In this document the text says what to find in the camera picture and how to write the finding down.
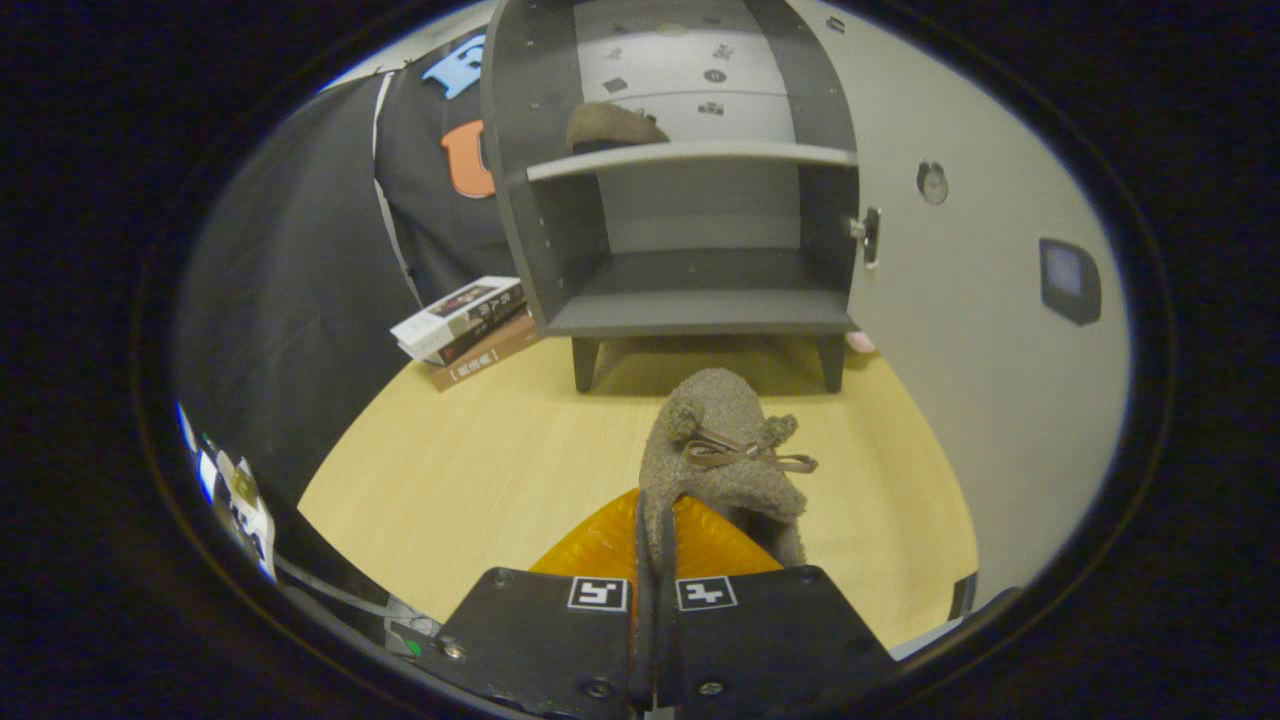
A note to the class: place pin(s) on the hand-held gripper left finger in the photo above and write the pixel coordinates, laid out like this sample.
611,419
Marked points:
540,640

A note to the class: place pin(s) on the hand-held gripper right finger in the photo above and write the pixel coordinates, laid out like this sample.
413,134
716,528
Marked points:
770,640

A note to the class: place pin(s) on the brown plush shoe with bow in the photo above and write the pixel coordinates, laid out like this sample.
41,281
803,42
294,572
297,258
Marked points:
720,450

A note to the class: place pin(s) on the light grey shoe cabinet door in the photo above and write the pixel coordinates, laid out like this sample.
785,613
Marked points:
980,400

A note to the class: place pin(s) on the grey shoe cabinet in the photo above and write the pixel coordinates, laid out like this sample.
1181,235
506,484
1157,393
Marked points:
700,280

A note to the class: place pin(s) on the pink and green plush toy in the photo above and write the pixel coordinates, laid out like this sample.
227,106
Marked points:
860,342

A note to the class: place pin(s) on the dark book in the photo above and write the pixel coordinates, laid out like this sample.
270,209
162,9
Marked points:
490,332

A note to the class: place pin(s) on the white and blue clutter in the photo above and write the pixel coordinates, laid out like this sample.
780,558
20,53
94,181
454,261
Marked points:
240,500

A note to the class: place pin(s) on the black backdrop cloth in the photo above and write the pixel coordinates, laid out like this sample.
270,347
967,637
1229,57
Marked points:
290,280

